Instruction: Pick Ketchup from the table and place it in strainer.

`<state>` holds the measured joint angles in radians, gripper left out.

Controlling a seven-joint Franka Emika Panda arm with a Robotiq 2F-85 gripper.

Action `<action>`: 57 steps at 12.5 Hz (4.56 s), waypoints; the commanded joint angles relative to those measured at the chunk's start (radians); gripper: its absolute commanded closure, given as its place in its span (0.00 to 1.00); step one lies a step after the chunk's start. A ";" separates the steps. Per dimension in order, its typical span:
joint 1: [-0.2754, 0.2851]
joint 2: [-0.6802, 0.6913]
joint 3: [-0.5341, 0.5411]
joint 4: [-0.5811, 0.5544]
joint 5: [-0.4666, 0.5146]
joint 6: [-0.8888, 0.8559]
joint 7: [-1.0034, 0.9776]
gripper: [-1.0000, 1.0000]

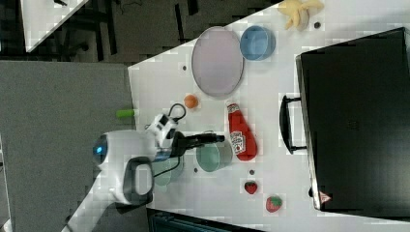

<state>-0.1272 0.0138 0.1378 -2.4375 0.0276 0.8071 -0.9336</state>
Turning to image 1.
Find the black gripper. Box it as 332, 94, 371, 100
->
170, 131, 225, 158

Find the red ketchup bottle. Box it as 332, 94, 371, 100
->
226, 102, 257, 161

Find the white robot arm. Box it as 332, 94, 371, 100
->
61, 130, 225, 232

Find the green mug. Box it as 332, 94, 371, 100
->
196, 141, 233, 172

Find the orange toy fruit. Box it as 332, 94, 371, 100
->
184, 95, 198, 109

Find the red toy strawberry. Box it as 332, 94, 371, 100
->
244, 181, 258, 194

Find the grey round plate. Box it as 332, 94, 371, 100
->
191, 26, 244, 98

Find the green marker pen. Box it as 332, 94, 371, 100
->
116, 109, 139, 118

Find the pink toy strawberry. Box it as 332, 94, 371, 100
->
265, 195, 282, 213

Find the blue bowl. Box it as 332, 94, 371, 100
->
240, 25, 276, 61

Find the black toaster oven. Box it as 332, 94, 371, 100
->
296, 27, 410, 221

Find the yellow peeled banana toy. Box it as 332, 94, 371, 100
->
278, 0, 324, 31

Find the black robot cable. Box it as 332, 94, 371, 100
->
154, 102, 188, 179

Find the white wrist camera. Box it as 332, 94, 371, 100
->
146, 113, 177, 149

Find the black oven door handle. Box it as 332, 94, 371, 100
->
279, 96, 306, 154

